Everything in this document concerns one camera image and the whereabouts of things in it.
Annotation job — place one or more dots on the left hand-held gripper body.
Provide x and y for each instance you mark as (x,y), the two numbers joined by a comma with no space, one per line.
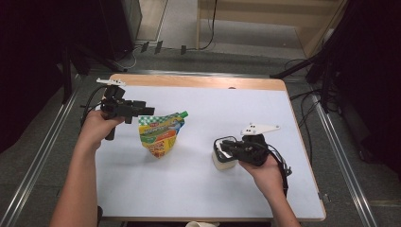
(118,107)

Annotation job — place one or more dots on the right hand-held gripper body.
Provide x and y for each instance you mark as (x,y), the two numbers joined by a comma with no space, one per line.
(255,151)

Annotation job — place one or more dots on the yellow green seasoning pouch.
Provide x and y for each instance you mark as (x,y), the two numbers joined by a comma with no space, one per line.
(160,135)

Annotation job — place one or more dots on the person's right hand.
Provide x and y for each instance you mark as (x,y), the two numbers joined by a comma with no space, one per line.
(268,176)

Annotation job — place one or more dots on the person's left hand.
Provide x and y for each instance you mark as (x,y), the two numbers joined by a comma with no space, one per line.
(94,129)

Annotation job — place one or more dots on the white table sheet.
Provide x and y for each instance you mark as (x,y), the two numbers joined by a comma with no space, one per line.
(205,189)

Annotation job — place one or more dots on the black metal stand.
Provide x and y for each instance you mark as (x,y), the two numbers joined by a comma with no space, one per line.
(296,66)
(66,78)

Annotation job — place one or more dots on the dark cabinet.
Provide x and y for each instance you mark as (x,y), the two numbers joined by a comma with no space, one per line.
(119,25)

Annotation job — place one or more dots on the dark curtain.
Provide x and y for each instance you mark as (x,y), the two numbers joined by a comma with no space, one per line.
(28,63)
(372,63)

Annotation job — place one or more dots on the light wooden furniture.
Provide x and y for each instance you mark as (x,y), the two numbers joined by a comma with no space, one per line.
(252,12)

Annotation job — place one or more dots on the small black floor bracket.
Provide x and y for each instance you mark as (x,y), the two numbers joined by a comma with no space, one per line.
(158,46)
(144,46)
(183,49)

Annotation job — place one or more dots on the metal table bracket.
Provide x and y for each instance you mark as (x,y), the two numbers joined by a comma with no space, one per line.
(323,197)

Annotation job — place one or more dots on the metal floor rail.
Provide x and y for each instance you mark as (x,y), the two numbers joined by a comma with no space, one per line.
(34,176)
(346,170)

